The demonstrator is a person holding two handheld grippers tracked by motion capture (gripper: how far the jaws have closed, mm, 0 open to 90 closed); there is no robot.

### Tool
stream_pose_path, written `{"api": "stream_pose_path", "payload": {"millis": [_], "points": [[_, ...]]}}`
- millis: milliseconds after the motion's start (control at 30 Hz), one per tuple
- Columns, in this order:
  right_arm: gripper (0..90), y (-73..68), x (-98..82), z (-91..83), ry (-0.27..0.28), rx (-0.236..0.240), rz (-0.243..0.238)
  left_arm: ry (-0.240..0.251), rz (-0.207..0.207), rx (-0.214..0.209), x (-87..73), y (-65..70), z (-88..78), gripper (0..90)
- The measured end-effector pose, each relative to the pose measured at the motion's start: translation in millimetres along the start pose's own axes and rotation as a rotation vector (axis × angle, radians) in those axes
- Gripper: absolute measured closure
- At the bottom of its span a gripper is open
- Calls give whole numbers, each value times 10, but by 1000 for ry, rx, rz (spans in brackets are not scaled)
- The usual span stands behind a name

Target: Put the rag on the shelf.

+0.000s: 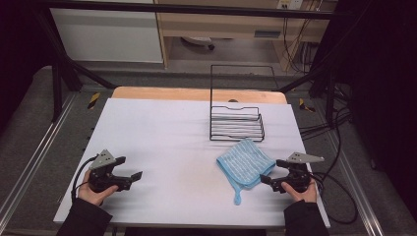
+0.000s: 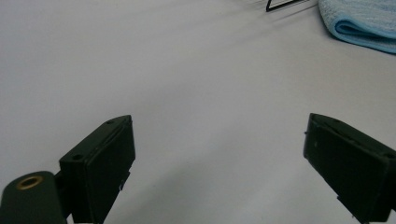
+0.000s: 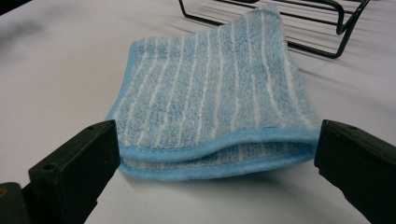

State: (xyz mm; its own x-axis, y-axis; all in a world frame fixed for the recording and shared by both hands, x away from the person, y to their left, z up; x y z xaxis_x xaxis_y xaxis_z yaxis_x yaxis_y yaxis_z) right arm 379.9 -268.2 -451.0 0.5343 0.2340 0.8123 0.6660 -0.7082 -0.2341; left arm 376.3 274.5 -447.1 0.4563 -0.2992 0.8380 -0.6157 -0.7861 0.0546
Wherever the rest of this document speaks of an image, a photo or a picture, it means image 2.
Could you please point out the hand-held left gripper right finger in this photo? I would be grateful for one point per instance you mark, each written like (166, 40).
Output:
(351, 168)

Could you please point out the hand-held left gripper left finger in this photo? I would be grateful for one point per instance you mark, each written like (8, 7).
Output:
(96, 168)

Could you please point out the light blue towel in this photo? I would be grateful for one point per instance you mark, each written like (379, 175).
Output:
(361, 15)

